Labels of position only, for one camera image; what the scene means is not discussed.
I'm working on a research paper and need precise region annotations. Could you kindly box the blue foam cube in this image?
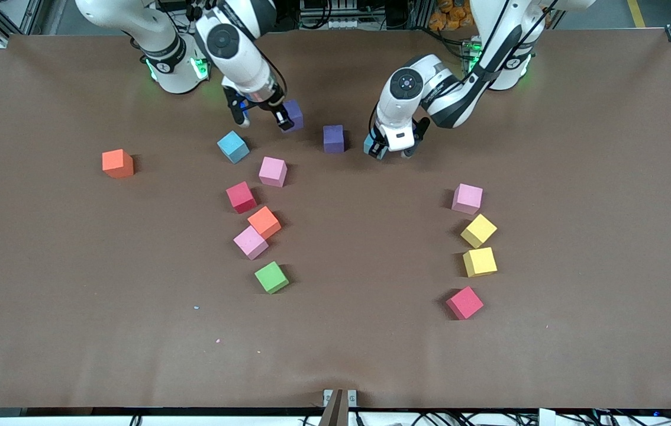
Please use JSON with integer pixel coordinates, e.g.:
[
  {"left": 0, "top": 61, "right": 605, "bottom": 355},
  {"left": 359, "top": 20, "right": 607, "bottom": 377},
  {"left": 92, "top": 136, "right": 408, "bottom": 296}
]
[
  {"left": 363, "top": 134, "right": 388, "bottom": 160},
  {"left": 217, "top": 131, "right": 250, "bottom": 164}
]

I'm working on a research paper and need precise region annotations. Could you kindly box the purple foam cube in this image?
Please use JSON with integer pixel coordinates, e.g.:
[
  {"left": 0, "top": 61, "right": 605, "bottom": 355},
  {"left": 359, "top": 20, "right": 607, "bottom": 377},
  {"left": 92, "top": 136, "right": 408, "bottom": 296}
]
[
  {"left": 281, "top": 99, "right": 305, "bottom": 133},
  {"left": 322, "top": 124, "right": 345, "bottom": 154}
]

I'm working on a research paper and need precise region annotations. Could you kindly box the pink foam cube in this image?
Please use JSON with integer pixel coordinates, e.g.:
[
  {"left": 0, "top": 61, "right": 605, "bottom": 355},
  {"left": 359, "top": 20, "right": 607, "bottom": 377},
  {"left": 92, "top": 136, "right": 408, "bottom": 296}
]
[
  {"left": 233, "top": 225, "right": 269, "bottom": 261},
  {"left": 451, "top": 183, "right": 483, "bottom": 215},
  {"left": 259, "top": 156, "right": 288, "bottom": 188}
]

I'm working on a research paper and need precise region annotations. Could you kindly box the orange foam cube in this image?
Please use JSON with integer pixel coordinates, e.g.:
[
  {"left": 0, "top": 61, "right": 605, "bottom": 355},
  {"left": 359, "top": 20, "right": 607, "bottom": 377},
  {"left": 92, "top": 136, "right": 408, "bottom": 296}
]
[
  {"left": 247, "top": 205, "right": 282, "bottom": 240},
  {"left": 102, "top": 149, "right": 134, "bottom": 179}
]

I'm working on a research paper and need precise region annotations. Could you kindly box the red foam cube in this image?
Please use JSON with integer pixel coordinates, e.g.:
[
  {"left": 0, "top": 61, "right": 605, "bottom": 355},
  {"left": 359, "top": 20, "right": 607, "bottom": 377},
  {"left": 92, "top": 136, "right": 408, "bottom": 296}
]
[
  {"left": 446, "top": 286, "right": 484, "bottom": 321},
  {"left": 226, "top": 181, "right": 257, "bottom": 214}
]

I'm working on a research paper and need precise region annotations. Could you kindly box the white power strip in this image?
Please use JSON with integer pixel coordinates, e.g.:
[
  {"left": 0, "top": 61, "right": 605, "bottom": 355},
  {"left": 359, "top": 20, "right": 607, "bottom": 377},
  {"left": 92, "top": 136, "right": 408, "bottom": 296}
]
[{"left": 299, "top": 0, "right": 385, "bottom": 30}]

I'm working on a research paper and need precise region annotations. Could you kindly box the yellow foam cube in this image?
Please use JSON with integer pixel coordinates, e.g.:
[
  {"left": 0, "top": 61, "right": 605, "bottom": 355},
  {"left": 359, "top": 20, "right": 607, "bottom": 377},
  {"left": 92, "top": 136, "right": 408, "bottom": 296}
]
[
  {"left": 460, "top": 214, "right": 498, "bottom": 249},
  {"left": 463, "top": 247, "right": 498, "bottom": 278}
]

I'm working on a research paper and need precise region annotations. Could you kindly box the orange fruit pile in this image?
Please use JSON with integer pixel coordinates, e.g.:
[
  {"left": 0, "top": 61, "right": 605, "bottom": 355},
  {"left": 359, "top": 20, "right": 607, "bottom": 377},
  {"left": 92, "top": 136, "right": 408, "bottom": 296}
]
[{"left": 428, "top": 0, "right": 478, "bottom": 31}]

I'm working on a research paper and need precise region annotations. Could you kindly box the green foam cube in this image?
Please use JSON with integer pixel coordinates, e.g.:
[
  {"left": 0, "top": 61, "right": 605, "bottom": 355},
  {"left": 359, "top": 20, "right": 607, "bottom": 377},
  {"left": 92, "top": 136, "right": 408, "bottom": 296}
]
[{"left": 254, "top": 261, "right": 290, "bottom": 295}]

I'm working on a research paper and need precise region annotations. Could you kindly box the brown paper table cover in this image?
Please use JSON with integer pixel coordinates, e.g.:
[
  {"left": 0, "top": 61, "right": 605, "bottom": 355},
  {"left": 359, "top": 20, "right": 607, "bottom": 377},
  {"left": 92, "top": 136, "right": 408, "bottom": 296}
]
[{"left": 0, "top": 27, "right": 671, "bottom": 410}]

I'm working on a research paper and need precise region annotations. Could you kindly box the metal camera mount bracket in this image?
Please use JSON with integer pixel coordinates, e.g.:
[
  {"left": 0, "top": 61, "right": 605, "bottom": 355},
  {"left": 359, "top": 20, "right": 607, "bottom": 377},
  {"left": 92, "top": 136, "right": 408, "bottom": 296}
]
[{"left": 319, "top": 388, "right": 358, "bottom": 426}]

